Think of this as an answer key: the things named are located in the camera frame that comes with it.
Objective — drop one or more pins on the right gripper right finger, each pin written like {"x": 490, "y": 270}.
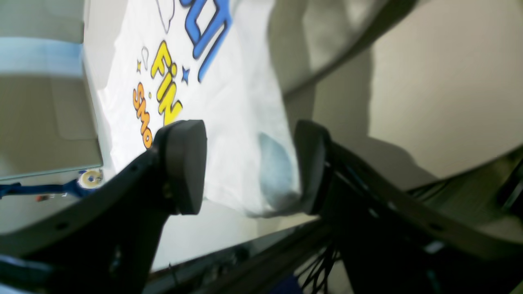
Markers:
{"x": 389, "y": 242}

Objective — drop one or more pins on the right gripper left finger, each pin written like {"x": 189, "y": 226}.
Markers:
{"x": 106, "y": 242}

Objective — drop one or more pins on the white printed t-shirt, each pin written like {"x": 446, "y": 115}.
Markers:
{"x": 155, "y": 62}

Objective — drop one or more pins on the clear tape roll dispenser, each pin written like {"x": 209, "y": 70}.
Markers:
{"x": 90, "y": 179}

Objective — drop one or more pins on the grey partition panel right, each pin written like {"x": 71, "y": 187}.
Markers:
{"x": 46, "y": 116}

